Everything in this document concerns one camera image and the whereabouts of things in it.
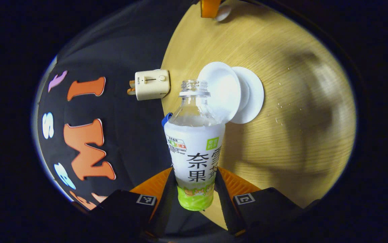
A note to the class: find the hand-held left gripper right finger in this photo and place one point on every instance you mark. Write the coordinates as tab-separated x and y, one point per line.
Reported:
226	202

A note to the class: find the blue towel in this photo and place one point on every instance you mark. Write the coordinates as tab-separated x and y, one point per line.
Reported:
166	119

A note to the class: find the white saucer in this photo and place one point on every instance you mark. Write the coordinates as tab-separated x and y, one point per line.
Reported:
254	98

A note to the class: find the clear water bottle green label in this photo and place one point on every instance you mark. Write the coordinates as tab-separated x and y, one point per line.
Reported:
194	152

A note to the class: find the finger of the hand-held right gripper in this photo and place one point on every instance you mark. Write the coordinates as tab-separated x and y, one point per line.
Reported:
210	8

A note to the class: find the white toaster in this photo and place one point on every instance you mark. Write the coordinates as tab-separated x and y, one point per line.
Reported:
151	84

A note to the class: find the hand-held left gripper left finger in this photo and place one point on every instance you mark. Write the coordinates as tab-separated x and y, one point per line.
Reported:
166	206

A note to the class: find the toast slice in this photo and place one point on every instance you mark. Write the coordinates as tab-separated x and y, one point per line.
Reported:
132	83
131	91

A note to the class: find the white teacup lid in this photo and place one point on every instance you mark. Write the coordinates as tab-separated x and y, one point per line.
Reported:
224	12

